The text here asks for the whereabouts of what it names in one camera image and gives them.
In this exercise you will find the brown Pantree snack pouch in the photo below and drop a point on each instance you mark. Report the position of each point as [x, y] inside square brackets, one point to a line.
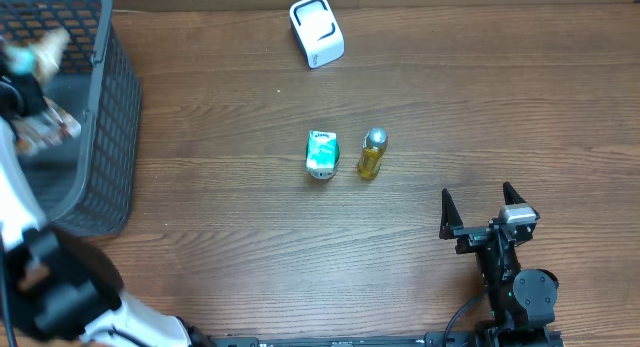
[40, 123]

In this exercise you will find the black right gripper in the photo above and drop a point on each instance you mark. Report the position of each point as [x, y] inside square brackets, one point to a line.
[472, 237]

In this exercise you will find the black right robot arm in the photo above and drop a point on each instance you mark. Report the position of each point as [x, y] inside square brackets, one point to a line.
[521, 300]

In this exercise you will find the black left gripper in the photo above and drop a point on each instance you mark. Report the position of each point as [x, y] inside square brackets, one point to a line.
[35, 99]

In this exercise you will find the white barcode scanner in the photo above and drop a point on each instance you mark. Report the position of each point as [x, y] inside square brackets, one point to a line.
[317, 32]

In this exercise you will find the green lidded cup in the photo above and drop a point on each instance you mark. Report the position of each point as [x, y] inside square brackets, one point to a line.
[321, 176]

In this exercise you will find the teal tissue pack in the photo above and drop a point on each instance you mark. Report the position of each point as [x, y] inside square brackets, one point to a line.
[322, 152]

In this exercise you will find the grey plastic mesh basket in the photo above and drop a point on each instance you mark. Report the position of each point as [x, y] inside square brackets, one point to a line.
[84, 185]

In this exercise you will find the yellow oil bottle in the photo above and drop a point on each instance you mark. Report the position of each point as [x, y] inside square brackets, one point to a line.
[374, 146]

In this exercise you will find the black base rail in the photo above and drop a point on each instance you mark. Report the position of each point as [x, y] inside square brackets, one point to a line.
[430, 339]

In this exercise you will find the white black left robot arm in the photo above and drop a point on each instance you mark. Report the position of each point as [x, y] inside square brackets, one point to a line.
[53, 285]

